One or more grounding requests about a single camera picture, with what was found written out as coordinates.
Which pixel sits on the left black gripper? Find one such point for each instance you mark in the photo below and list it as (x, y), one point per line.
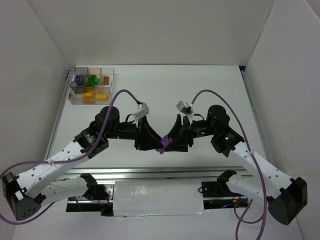
(137, 135)

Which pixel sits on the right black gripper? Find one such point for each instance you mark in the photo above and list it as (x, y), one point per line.
(189, 134)

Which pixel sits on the purple brown green lego stack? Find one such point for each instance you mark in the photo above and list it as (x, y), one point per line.
(159, 149)

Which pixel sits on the yellow rectangular lego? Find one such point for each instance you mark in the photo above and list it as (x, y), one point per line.
(102, 96)

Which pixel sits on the yellow orange rounded lego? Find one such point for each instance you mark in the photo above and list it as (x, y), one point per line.
(88, 97)

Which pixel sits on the green lego top piece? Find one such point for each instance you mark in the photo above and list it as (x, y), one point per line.
(97, 80)

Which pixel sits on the green sloped lego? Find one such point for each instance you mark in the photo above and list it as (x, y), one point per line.
(93, 78)

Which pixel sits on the purple flower lego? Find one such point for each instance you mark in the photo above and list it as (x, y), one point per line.
(79, 79)

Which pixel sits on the green square lego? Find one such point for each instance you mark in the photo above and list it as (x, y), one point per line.
(91, 84)

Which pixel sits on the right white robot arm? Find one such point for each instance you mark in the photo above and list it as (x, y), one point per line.
(285, 196)

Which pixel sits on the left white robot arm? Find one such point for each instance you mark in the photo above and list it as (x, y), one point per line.
(39, 186)

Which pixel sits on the white taped cover plate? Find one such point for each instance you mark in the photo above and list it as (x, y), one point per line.
(141, 198)

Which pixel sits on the clear compartment organizer tray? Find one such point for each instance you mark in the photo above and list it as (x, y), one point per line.
(76, 91)

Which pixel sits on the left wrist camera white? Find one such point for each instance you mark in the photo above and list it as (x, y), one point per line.
(141, 111)

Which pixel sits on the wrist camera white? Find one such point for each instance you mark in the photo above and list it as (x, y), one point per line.
(141, 111)
(186, 109)

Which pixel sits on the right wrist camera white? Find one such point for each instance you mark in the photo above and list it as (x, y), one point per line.
(186, 109)

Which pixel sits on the aluminium front rail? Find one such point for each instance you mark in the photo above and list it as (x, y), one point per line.
(154, 173)

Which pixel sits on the aluminium rail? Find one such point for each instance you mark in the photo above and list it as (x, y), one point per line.
(242, 72)
(62, 102)
(154, 173)

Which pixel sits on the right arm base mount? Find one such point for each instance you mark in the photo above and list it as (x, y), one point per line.
(217, 195)

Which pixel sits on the right side aluminium rail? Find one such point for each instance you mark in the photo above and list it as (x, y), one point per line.
(242, 72)

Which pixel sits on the left side aluminium rail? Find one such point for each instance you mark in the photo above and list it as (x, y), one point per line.
(62, 102)

